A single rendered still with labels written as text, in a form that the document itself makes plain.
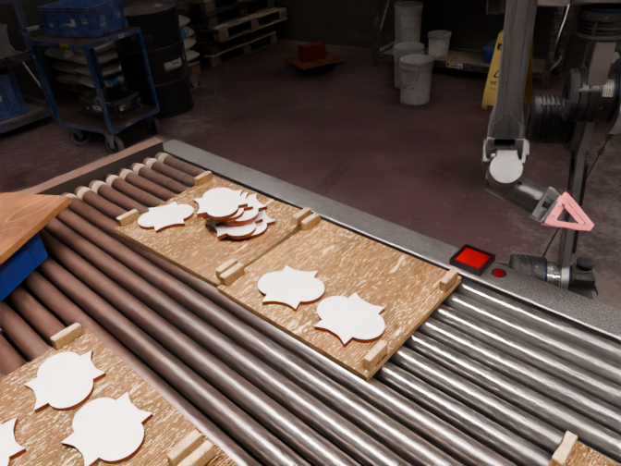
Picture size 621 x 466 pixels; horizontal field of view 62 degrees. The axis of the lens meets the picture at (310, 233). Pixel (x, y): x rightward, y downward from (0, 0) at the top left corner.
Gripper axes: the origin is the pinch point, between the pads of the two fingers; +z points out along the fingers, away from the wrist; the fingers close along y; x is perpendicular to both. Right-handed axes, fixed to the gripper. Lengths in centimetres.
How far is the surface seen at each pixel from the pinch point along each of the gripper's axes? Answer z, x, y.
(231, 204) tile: -71, -35, -4
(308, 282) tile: -40, -38, 7
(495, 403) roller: 2.0, -33.5, 18.6
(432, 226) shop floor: -49, -28, -190
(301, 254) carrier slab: -48, -36, -3
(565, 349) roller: 8.6, -21.7, 4.1
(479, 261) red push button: -13.1, -16.9, -12.7
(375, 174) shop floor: -105, -20, -234
